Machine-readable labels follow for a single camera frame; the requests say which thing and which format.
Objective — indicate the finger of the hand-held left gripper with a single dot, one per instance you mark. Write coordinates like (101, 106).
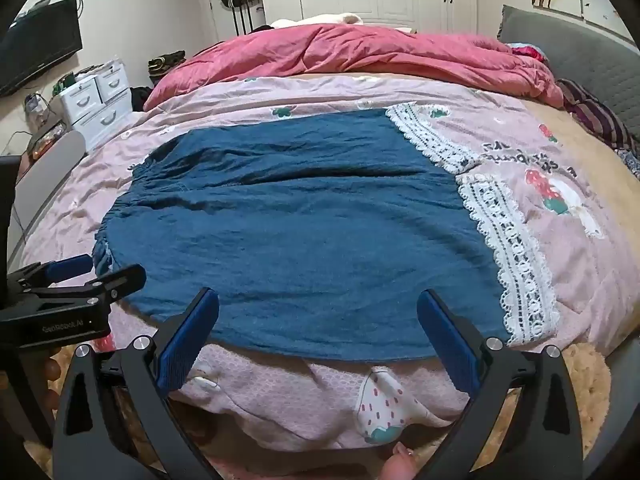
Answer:
(115, 280)
(65, 266)

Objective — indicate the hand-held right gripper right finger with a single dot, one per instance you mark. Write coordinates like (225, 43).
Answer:
(447, 340)

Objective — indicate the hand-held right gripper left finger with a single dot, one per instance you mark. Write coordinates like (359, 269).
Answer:
(187, 340)

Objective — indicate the blue denim pants lace trim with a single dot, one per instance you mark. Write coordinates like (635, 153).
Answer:
(300, 235)

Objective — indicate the person's left hand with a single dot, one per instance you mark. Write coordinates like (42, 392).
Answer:
(50, 372)

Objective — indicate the orange plastic bag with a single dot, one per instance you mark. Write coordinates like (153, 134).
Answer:
(46, 137)

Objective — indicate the pink strawberry printed blanket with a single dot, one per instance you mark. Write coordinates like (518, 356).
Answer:
(320, 390)

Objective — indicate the tan fluffy blanket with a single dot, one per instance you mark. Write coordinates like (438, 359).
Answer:
(585, 375)

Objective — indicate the white drawer cabinet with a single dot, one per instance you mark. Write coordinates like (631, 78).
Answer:
(95, 105)

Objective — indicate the black clothing heap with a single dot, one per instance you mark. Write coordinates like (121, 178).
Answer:
(141, 97)

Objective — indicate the black television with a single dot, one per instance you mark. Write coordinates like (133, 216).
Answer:
(35, 50)

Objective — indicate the dark folded clothes pile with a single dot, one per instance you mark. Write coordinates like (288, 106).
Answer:
(167, 62)

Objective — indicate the tan bed sheet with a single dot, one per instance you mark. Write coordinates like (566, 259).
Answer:
(590, 160)

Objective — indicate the red and blue clothes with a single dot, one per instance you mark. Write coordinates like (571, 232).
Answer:
(527, 52)

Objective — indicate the red comforter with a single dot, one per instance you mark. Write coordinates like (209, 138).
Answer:
(350, 50)

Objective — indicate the cream cloth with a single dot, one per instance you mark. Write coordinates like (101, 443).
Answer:
(320, 20)

